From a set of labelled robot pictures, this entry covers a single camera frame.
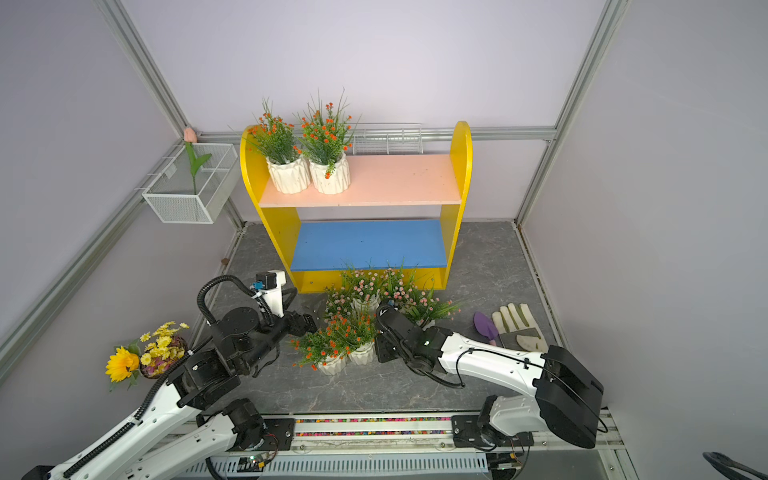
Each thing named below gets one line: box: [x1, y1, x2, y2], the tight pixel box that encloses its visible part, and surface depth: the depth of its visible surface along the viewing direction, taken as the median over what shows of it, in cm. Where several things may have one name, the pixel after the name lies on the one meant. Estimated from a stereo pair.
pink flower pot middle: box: [342, 269, 384, 316], surface depth 85 cm
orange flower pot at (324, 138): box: [296, 87, 359, 195], surface depth 65 cm
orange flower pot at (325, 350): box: [288, 327, 355, 375], surface depth 75 cm
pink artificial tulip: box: [184, 127, 213, 195], surface depth 91 cm
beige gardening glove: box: [492, 303, 549, 353], surface depth 93 cm
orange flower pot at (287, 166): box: [248, 96, 310, 195], surface depth 68 cm
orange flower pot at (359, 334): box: [342, 312, 377, 365], surface depth 79 cm
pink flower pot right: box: [378, 261, 421, 309], surface depth 84 cm
